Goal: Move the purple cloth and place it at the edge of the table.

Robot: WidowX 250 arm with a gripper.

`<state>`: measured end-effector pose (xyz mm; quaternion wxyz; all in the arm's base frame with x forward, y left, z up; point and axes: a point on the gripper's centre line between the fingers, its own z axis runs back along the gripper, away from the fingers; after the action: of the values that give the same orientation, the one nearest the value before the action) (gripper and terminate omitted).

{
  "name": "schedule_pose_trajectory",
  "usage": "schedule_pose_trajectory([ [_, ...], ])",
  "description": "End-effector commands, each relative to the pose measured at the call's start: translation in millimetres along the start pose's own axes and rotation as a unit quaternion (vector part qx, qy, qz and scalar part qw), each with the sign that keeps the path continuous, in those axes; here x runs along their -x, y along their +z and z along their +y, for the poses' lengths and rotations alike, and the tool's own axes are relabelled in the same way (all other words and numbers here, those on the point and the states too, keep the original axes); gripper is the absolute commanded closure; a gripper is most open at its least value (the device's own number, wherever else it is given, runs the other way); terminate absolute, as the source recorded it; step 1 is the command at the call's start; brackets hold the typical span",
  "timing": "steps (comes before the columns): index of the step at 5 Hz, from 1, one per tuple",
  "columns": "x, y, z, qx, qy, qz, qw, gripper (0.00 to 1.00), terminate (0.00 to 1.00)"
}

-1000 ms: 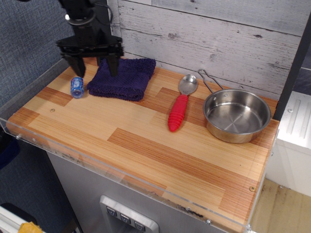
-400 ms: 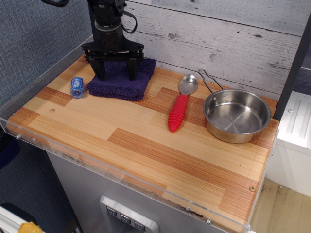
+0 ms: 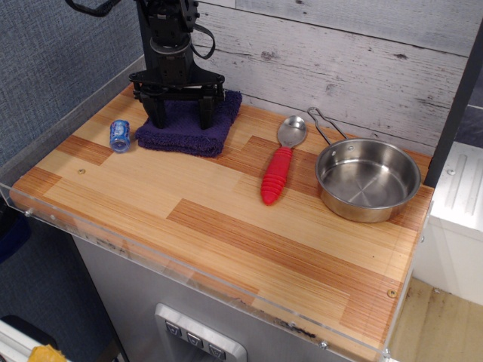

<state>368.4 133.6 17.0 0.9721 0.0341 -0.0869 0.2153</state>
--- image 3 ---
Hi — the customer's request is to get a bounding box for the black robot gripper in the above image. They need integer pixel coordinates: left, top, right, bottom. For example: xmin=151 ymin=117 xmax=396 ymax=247
xmin=129 ymin=35 xmax=225 ymax=130

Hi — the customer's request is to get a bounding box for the purple towel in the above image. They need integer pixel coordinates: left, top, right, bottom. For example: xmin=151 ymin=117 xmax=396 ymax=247
xmin=135 ymin=90 xmax=242 ymax=158

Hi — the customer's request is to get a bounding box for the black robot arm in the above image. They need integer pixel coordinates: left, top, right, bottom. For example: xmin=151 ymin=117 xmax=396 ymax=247
xmin=129 ymin=1 xmax=225 ymax=130

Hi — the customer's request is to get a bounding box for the small blue can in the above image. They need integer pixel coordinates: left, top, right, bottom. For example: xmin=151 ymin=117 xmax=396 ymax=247
xmin=109 ymin=119 xmax=131 ymax=153

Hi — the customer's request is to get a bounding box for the silver toy fridge cabinet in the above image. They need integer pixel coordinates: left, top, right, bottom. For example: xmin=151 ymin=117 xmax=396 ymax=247
xmin=75 ymin=238 xmax=382 ymax=361

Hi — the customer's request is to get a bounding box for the stainless steel pot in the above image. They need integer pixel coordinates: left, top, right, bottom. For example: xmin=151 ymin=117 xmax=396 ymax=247
xmin=307 ymin=107 xmax=421 ymax=223

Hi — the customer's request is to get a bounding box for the silver dispenser button panel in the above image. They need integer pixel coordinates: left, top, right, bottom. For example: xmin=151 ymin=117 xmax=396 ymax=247
xmin=155 ymin=303 xmax=248 ymax=361

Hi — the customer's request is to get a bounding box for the white side cabinet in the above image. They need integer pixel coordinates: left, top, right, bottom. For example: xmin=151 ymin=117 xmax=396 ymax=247
xmin=413 ymin=142 xmax=482 ymax=305

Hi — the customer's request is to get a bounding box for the red handled metal spoon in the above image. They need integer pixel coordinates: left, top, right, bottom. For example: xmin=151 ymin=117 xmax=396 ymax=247
xmin=260 ymin=115 xmax=307 ymax=206

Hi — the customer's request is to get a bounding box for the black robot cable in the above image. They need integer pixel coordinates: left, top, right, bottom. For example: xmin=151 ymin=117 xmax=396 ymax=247
xmin=63 ymin=0 xmax=217 ymax=60

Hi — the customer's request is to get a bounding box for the clear acrylic guard rail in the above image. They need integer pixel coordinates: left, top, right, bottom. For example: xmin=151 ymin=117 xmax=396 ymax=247
xmin=1 ymin=57 xmax=433 ymax=361

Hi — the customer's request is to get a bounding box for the dark grey right post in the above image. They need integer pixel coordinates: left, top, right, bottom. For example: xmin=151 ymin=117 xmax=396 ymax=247
xmin=423 ymin=23 xmax=482 ymax=188

